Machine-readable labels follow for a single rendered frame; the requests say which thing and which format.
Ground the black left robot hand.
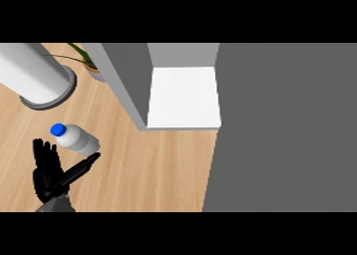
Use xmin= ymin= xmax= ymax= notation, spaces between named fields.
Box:
xmin=32 ymin=137 xmax=103 ymax=204

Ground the grey open cabinet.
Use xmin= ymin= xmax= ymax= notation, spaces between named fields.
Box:
xmin=80 ymin=43 xmax=222 ymax=131

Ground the dark grey cabinet door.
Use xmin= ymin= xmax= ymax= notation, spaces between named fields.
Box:
xmin=200 ymin=43 xmax=357 ymax=213

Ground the white bottle with blue cap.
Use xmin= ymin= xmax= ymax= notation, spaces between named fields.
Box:
xmin=49 ymin=123 xmax=103 ymax=157

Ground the green potted plant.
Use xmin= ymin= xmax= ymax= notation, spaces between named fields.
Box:
xmin=43 ymin=43 xmax=108 ymax=83

